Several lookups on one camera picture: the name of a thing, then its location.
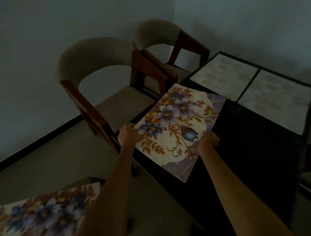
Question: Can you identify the person's right hand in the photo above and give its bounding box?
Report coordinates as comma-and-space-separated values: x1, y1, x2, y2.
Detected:
197, 131, 220, 155

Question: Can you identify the beige cushioned wooden chair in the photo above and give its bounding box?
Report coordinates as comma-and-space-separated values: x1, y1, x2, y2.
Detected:
57, 37, 178, 177
132, 19, 211, 84

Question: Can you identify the blue-flower placemat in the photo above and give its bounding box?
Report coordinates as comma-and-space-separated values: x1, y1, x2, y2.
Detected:
0, 182, 100, 236
133, 83, 227, 183

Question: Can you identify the beige plastic stool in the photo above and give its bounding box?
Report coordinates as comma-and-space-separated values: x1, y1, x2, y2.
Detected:
62, 177, 107, 190

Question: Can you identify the person's left forearm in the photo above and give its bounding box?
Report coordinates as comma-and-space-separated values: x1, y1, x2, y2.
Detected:
75, 145, 136, 236

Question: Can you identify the circle-pattern placemat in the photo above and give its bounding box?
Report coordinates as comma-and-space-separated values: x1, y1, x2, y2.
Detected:
189, 53, 259, 102
237, 70, 311, 136

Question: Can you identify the person's right forearm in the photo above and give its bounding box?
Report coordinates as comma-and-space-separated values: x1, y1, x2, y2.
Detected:
199, 148, 294, 236

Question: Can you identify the black dining table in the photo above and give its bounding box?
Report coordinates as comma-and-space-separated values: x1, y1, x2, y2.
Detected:
111, 51, 311, 236

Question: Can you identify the person's left hand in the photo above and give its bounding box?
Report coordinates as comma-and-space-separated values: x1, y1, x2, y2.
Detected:
118, 123, 139, 149

